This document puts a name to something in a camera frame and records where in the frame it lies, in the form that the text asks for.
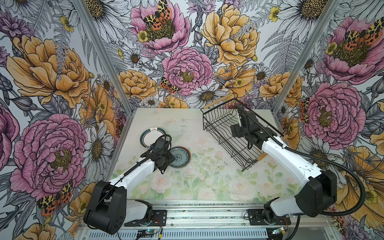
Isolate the rearmost green red rimmed plate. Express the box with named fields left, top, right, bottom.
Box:
left=140, top=127, right=167, bottom=149

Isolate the teal blue patterned plate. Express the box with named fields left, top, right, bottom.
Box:
left=170, top=147, right=192, bottom=169

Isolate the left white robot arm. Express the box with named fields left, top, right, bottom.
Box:
left=83, top=143, right=175, bottom=235

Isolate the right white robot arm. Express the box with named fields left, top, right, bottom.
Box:
left=231, top=109, right=337, bottom=223

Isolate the left green circuit board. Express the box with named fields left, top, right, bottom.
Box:
left=136, top=229, right=160, bottom=238

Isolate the green circuit board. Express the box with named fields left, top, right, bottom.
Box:
left=271, top=227, right=286, bottom=235
left=136, top=229, right=160, bottom=238

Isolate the right green circuit board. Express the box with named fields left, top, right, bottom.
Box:
left=271, top=227, right=286, bottom=235

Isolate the black wire dish rack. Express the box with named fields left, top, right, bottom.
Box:
left=201, top=98, right=283, bottom=171

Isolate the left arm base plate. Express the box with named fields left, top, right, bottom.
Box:
left=124, top=210, right=168, bottom=227

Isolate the aluminium mounting rail frame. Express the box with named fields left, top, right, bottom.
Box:
left=78, top=191, right=335, bottom=232

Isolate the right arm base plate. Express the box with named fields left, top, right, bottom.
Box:
left=243, top=209, right=291, bottom=226

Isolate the white vented cable duct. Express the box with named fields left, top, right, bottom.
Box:
left=84, top=228, right=268, bottom=240

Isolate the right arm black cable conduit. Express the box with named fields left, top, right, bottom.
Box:
left=235, top=103, right=367, bottom=240

